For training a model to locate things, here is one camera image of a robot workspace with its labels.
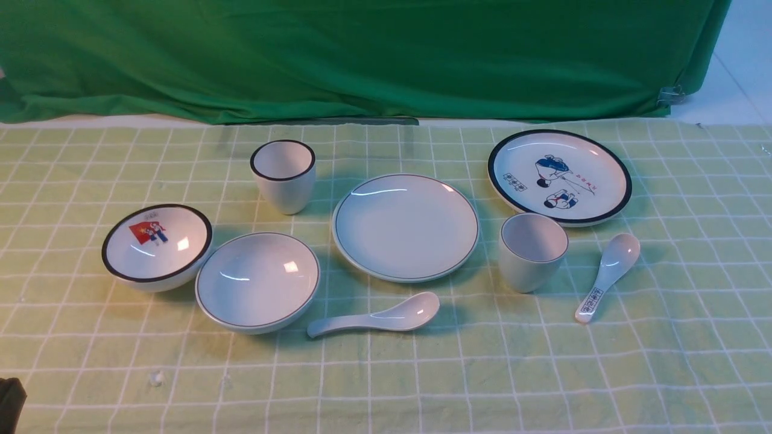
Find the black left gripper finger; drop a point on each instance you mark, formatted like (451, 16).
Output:
(13, 397)

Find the plain white ceramic spoon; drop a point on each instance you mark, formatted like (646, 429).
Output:
(411, 314)

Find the plain white cup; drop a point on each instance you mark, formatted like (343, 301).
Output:
(530, 250)

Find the black-rimmed bowl with flag picture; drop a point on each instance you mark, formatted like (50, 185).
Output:
(158, 248)

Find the black-rimmed white cup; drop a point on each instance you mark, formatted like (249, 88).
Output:
(285, 171)

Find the green backdrop cloth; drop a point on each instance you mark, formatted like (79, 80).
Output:
(240, 62)

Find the white plate thin green rim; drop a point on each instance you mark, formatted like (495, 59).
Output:
(405, 228)

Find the black-rimmed plate with cartoon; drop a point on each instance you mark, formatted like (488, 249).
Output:
(573, 180)

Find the light green checkered tablecloth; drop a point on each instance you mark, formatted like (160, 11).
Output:
(680, 344)

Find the metal binder clip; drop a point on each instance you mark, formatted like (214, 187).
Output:
(671, 95)

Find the white spoon with printed handle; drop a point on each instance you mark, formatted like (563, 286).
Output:
(620, 255)

